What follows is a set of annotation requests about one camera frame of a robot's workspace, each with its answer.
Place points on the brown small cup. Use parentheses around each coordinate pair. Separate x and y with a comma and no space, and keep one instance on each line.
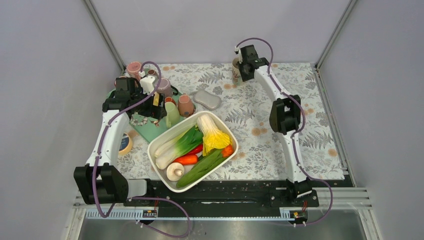
(152,72)

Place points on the red chili pepper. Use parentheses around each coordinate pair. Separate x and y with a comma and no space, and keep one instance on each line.
(196,150)

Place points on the yellow mug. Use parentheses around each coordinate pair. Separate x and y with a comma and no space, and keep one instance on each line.
(156,99)

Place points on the orange carrot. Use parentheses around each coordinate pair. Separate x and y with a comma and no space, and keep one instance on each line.
(187,160)

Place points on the cream floral mug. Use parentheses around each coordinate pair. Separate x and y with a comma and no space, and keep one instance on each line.
(235,69)

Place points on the white rectangular basin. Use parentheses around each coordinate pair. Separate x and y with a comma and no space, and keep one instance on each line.
(181,128)

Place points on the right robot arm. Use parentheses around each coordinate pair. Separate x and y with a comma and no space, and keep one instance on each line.
(285,116)

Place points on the light green mug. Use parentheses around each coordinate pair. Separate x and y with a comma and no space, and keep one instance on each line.
(172,115)

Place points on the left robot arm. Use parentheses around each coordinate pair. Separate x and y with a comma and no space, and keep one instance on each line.
(99,181)

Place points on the terracotta pink mug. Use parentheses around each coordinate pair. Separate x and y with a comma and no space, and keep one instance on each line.
(185,106)

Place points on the white mushroom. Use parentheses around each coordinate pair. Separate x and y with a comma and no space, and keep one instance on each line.
(175,171)

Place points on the yellow tape roll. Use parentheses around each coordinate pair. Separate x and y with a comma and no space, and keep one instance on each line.
(126,144)

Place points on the grey sponge pad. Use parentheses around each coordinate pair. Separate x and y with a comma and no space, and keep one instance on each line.
(206,99)

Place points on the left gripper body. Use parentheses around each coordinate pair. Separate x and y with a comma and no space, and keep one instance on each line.
(147,109)

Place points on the bok choy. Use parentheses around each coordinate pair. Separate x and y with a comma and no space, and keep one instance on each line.
(177,147)

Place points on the napa cabbage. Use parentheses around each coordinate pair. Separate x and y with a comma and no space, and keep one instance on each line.
(213,137)

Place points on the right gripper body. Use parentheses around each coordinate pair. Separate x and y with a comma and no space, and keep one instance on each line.
(245,76)

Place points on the floral tablecloth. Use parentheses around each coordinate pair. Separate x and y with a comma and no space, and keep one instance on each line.
(245,109)

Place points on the pink tall cup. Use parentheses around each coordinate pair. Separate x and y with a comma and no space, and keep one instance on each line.
(133,69)

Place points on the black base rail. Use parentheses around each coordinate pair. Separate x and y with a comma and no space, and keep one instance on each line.
(263,193)

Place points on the green cucumber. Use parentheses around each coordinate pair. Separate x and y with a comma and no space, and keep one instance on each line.
(207,164)

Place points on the small orange mug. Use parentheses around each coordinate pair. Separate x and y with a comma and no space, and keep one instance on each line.
(170,100)

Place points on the purple mug black handle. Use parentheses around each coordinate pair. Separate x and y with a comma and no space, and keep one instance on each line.
(165,88)

